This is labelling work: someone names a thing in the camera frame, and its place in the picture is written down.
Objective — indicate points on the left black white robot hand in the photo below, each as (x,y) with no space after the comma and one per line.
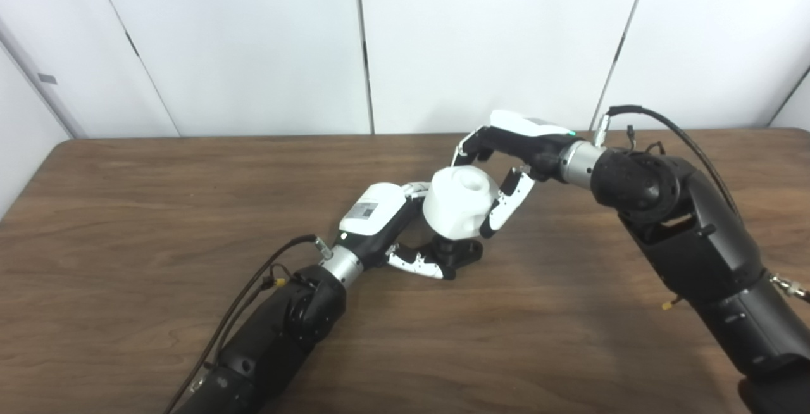
(373,211)

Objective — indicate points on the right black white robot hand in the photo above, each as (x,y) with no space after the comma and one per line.
(531,138)

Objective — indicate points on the round white plastic piece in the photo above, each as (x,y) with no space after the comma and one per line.
(455,208)

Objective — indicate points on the black plastic holder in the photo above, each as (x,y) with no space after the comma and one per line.
(465,252)

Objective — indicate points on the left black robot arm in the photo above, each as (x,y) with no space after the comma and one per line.
(278,332)

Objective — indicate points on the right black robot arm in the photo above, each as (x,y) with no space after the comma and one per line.
(696,249)

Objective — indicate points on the small grey wall label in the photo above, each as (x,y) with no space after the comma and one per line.
(47,78)

